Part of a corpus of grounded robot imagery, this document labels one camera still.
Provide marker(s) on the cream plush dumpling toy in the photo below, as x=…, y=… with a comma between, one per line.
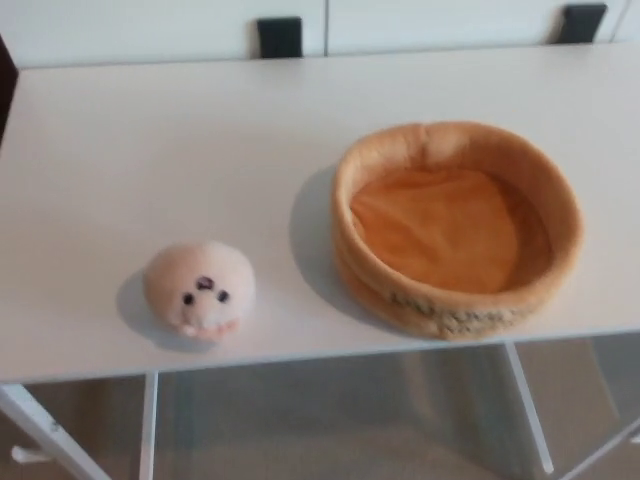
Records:
x=200, y=280

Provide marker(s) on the orange plush round plate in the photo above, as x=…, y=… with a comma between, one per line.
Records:
x=435, y=235

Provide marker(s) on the white table leg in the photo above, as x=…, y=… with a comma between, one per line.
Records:
x=148, y=425
x=527, y=405

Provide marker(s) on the dark brown furniture panel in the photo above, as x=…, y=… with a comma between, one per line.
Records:
x=5, y=80

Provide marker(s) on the white slanted frame bar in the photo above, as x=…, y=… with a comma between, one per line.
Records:
x=40, y=430

